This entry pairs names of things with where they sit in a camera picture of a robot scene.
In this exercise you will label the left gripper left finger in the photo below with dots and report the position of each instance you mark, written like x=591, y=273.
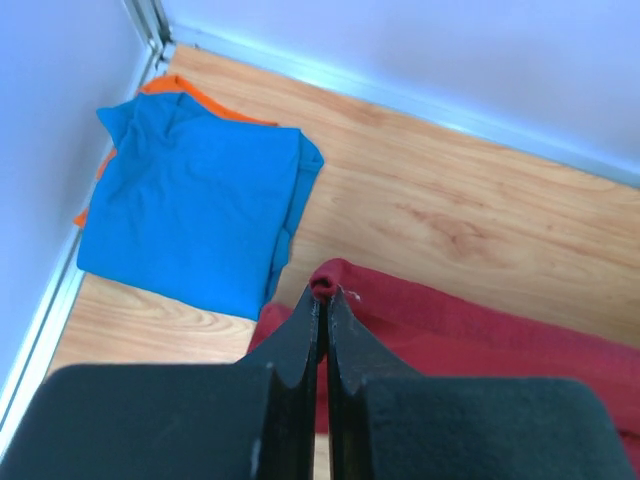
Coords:
x=251, y=419

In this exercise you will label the folded blue t shirt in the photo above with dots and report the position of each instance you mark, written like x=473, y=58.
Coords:
x=196, y=207

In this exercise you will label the dark red t shirt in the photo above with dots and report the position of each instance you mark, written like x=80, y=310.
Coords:
x=443, y=336

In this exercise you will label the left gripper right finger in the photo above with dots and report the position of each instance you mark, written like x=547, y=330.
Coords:
x=388, y=421

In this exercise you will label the folded orange t shirt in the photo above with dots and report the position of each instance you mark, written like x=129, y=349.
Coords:
x=175, y=84

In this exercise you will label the left aluminium corner post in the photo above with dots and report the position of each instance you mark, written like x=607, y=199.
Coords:
x=150, y=19

